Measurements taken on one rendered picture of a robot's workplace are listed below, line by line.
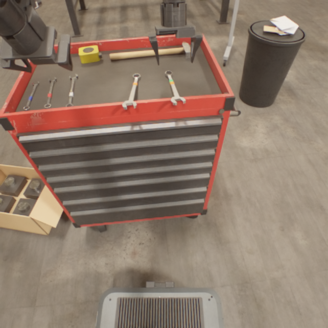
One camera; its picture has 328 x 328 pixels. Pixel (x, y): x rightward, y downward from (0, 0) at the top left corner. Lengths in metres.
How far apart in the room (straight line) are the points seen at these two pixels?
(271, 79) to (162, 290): 1.77
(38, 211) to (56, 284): 0.41
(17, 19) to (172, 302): 1.05
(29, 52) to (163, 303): 0.99
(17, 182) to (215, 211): 1.28
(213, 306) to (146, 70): 0.99
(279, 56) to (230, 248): 1.44
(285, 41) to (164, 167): 1.46
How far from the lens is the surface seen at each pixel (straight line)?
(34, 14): 0.53
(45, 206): 1.51
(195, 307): 1.14
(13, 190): 1.75
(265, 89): 2.27
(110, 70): 1.01
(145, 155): 0.89
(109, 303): 1.16
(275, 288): 1.52
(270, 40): 2.06
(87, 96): 0.88
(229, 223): 1.57
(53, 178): 1.02
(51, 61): 0.54
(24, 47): 0.53
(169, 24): 0.70
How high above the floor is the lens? 1.39
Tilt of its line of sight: 51 degrees down
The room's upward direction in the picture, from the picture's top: 2 degrees counter-clockwise
